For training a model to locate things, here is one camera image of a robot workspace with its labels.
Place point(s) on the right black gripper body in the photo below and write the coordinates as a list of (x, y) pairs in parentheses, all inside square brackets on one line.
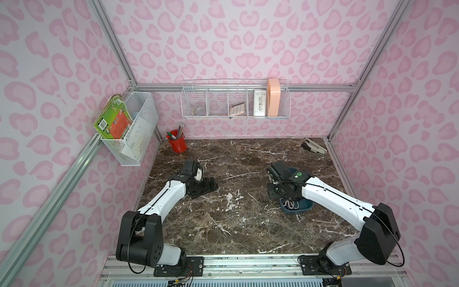
[(278, 192)]

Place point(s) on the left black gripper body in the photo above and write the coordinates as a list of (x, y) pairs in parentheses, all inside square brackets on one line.
[(202, 185)]

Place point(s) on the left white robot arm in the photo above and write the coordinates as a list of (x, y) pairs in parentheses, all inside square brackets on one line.
[(141, 239)]

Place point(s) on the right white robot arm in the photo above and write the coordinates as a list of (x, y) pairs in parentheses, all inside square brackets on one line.
[(377, 230)]

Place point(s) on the teal plastic storage box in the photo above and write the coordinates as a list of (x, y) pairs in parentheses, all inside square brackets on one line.
[(305, 205)]

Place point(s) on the pink rectangular box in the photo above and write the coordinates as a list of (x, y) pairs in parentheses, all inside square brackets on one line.
[(274, 94)]

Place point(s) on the red pen cup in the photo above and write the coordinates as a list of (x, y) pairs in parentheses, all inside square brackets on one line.
[(177, 143)]

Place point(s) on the white black stapler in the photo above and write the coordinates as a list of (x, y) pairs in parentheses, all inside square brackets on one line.
[(313, 147)]

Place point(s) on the white paper sheet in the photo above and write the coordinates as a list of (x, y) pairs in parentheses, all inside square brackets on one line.
[(138, 138)]

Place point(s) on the clear tape roll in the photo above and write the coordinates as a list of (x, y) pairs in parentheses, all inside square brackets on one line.
[(199, 110)]

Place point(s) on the small brown calculator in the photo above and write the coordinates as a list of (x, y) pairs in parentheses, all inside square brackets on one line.
[(238, 109)]

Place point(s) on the white patterned card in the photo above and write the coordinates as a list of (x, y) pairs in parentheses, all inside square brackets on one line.
[(259, 103)]

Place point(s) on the green red booklet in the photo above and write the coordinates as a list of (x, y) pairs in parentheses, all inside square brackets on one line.
[(114, 121)]

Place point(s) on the white wire wall basket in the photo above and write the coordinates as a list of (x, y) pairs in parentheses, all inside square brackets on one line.
[(138, 104)]

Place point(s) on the white wire shelf basket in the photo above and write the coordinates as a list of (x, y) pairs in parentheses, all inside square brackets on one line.
[(219, 95)]

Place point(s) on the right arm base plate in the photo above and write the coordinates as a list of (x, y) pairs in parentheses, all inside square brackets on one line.
[(318, 265)]

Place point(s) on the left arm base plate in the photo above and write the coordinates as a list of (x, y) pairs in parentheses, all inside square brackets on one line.
[(193, 265)]

